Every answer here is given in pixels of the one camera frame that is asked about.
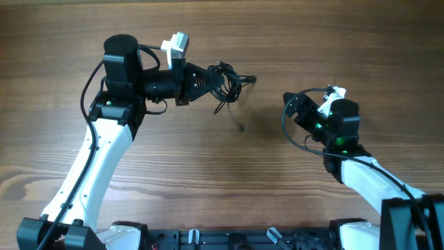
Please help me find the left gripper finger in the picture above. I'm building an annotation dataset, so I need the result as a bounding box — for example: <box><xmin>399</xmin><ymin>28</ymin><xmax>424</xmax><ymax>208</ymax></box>
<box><xmin>189</xmin><ymin>83</ymin><xmax>221</xmax><ymax>101</ymax></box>
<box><xmin>192</xmin><ymin>65</ymin><xmax>225</xmax><ymax>85</ymax></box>

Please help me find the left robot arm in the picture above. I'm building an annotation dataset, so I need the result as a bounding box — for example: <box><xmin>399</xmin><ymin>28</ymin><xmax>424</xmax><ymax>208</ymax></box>
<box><xmin>17</xmin><ymin>32</ymin><xmax>224</xmax><ymax>249</ymax></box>

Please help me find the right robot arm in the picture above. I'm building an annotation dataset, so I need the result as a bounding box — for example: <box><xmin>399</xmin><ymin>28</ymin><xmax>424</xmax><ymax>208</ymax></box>
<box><xmin>282</xmin><ymin>87</ymin><xmax>443</xmax><ymax>249</ymax></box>

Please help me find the right camera black cable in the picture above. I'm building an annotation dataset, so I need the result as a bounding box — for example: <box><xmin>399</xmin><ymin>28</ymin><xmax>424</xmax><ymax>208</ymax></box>
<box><xmin>280</xmin><ymin>86</ymin><xmax>434</xmax><ymax>250</ymax></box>

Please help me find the camera black cable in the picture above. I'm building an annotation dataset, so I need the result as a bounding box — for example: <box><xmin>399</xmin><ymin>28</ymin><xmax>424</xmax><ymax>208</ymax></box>
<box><xmin>280</xmin><ymin>86</ymin><xmax>434</xmax><ymax>250</ymax></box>
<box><xmin>36</xmin><ymin>44</ymin><xmax>171</xmax><ymax>250</ymax></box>

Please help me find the left camera black cable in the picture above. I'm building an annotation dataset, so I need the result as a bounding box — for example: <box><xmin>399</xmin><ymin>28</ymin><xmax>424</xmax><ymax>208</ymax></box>
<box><xmin>36</xmin><ymin>44</ymin><xmax>171</xmax><ymax>250</ymax></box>

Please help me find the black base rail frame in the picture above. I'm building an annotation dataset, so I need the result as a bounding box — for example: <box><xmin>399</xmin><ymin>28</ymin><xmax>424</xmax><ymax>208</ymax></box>
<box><xmin>147</xmin><ymin>227</ymin><xmax>335</xmax><ymax>250</ymax></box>

